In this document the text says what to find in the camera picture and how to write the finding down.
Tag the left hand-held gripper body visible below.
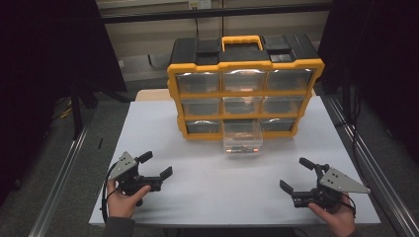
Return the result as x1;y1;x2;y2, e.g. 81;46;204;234
108;151;164;207

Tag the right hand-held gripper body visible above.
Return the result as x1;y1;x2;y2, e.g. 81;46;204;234
291;163;372;212

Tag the clear plastic drawer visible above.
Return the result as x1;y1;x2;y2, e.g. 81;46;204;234
222;118;265;158

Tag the person's left hand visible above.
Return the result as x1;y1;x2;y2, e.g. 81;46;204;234
106;179;153;219

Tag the person's right hand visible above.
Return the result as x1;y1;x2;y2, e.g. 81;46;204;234
307;192;358;237

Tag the wooden table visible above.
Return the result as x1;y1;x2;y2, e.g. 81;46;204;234
134;88;173;103

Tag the black metal stand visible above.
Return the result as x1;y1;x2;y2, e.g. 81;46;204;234
69;77;100;140

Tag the grid of clear drawers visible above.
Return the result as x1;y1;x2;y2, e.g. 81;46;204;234
175;68;314;134

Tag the yellow black drawer organizer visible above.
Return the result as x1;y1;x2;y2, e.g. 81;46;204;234
166;34;326;142

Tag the black curtain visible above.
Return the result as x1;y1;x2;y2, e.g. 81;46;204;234
0;0;128;206
316;0;419;164

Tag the black horizontal bar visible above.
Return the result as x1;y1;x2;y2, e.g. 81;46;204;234
100;2;332;25

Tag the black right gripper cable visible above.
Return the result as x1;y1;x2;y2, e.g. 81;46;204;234
340;193;358;219

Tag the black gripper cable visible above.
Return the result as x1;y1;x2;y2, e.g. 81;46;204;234
340;193;358;219
100;162;116;225

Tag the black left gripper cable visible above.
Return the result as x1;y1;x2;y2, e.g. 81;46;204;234
100;162;116;225

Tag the black floor cable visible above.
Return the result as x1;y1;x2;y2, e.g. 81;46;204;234
334;88;372;196

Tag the metal floor rail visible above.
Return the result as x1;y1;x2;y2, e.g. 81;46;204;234
28;124;91;237
324;94;419;237

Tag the black wall cable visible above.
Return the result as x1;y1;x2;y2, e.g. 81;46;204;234
193;8;201;40
220;0;226;38

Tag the white wall outlet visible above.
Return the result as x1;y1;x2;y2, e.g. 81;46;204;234
188;0;212;11

